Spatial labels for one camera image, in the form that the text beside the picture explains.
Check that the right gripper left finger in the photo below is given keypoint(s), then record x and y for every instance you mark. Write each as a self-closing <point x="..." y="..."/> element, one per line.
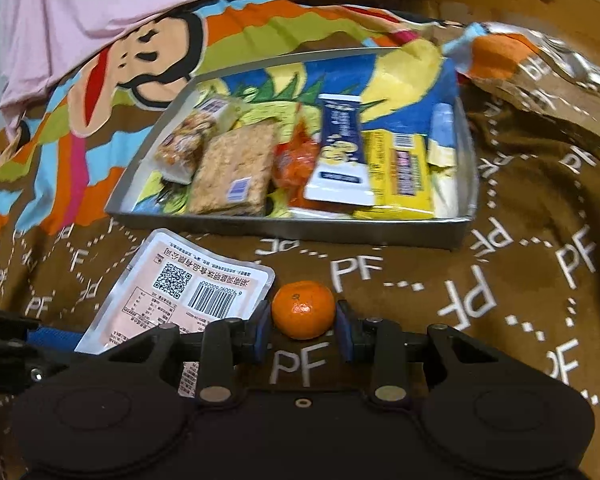
<point x="261" y="322"/>

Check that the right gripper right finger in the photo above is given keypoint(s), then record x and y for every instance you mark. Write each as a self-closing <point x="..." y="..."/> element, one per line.
<point x="349" y="332"/>

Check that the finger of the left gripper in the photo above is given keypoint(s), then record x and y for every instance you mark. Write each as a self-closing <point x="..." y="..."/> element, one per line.
<point x="54" y="339"/>

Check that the small orange tangerine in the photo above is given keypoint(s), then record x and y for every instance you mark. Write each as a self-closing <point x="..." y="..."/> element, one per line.
<point x="303" y="310"/>

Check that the pink white packet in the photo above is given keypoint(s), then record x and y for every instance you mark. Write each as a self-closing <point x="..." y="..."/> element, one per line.
<point x="177" y="321"/>

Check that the granola bar clear wrapper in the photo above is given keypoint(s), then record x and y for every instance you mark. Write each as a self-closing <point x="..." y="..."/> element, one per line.
<point x="235" y="171"/>

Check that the yellow snack bar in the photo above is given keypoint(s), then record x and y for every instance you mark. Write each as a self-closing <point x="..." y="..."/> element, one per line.
<point x="399" y="177"/>

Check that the blue white snack bar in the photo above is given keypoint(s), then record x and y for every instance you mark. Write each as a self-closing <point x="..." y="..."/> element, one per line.
<point x="340" y="174"/>

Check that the orange snack packet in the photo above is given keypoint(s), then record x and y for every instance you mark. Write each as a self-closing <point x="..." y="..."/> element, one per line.
<point x="295" y="161"/>

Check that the nut mix snack packet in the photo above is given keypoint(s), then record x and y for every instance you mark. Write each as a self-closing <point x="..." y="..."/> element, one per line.
<point x="179" y="154"/>

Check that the metal tray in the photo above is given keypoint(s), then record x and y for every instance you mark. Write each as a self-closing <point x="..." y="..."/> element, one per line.
<point x="444" y="233"/>

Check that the pink bed sheet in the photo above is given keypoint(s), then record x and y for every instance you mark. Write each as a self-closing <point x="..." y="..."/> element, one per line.
<point x="42" y="40"/>

